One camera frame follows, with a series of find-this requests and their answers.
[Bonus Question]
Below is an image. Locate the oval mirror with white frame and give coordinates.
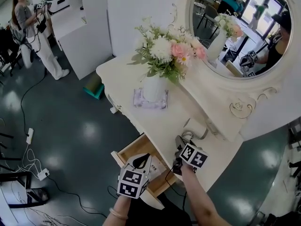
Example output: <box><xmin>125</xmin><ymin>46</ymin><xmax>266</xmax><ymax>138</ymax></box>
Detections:
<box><xmin>185</xmin><ymin>0</ymin><xmax>301</xmax><ymax>142</ymax></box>

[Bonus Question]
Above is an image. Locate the person's black clothing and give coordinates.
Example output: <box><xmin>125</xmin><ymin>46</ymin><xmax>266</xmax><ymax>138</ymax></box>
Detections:
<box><xmin>126</xmin><ymin>193</ymin><xmax>195</xmax><ymax>226</ymax></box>

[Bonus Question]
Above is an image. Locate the white vase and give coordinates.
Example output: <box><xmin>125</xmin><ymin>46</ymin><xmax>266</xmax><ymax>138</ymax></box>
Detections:
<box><xmin>143</xmin><ymin>75</ymin><xmax>168</xmax><ymax>102</ymax></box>

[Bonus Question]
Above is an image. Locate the pale lilac lace doily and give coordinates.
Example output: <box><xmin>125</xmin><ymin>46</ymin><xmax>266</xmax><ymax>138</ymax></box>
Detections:
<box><xmin>133</xmin><ymin>88</ymin><xmax>169</xmax><ymax>110</ymax></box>

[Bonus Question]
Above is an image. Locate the wooden drawer with white front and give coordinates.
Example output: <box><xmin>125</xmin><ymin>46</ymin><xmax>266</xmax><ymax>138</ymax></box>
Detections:
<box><xmin>111</xmin><ymin>132</ymin><xmax>179</xmax><ymax>210</ymax></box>

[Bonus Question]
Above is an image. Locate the black metal frame table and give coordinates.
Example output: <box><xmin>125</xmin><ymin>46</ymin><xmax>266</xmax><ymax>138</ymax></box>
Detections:
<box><xmin>0</xmin><ymin>131</ymin><xmax>50</xmax><ymax>209</ymax></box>

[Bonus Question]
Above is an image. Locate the white partition cabinet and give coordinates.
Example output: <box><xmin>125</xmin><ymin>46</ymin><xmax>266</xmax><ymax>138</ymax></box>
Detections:
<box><xmin>50</xmin><ymin>0</ymin><xmax>114</xmax><ymax>81</ymax></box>

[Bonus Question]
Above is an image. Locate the black chair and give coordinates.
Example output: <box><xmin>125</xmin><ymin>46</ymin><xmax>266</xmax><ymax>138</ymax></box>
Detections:
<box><xmin>0</xmin><ymin>26</ymin><xmax>24</xmax><ymax>78</ymax></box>

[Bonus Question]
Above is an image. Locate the white dressing table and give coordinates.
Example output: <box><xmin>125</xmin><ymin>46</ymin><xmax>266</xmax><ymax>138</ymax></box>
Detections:
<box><xmin>95</xmin><ymin>55</ymin><xmax>246</xmax><ymax>194</ymax></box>

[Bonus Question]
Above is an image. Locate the white power strip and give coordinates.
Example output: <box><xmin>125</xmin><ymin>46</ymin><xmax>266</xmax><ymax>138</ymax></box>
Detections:
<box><xmin>25</xmin><ymin>127</ymin><xmax>34</xmax><ymax>145</ymax></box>
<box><xmin>37</xmin><ymin>168</ymin><xmax>51</xmax><ymax>181</ymax></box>

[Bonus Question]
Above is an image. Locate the person's left forearm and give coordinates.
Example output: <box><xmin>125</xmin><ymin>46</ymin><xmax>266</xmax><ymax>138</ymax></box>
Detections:
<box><xmin>102</xmin><ymin>194</ymin><xmax>142</xmax><ymax>226</ymax></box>

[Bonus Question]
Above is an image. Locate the black floor cable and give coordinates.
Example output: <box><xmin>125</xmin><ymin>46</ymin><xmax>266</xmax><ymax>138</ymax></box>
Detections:
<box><xmin>20</xmin><ymin>68</ymin><xmax>109</xmax><ymax>219</ymax></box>

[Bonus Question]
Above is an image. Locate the pale pink bracelet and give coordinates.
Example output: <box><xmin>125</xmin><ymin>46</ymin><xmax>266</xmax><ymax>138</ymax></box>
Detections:
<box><xmin>109</xmin><ymin>207</ymin><xmax>129</xmax><ymax>221</ymax></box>

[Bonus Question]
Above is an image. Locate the white and pink flower bouquet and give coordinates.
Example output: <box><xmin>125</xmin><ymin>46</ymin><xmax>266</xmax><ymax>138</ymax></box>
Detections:
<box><xmin>133</xmin><ymin>16</ymin><xmax>208</xmax><ymax>86</ymax></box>

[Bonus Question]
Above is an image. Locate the white floor cable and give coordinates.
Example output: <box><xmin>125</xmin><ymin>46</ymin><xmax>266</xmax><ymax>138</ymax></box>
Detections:
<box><xmin>17</xmin><ymin>143</ymin><xmax>43</xmax><ymax>174</ymax></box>

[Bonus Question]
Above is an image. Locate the person's right forearm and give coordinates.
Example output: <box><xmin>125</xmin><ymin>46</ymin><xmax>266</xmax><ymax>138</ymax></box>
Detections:
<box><xmin>180</xmin><ymin>165</ymin><xmax>234</xmax><ymax>226</ymax></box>

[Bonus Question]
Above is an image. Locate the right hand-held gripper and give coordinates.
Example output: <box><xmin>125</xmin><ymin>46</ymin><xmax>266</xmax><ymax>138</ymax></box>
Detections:
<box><xmin>172</xmin><ymin>135</ymin><xmax>209</xmax><ymax>177</ymax></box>

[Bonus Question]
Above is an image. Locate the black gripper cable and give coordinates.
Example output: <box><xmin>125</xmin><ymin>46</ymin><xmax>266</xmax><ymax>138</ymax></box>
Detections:
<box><xmin>164</xmin><ymin>168</ymin><xmax>189</xmax><ymax>212</ymax></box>

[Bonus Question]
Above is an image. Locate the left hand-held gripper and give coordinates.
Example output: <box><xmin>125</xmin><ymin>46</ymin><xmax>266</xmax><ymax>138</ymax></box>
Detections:
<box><xmin>117</xmin><ymin>153</ymin><xmax>154</xmax><ymax>200</ymax></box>

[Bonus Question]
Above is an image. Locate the teal and tan box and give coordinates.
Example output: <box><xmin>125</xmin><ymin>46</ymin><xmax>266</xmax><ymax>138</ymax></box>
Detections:
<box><xmin>82</xmin><ymin>73</ymin><xmax>105</xmax><ymax>101</ymax></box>

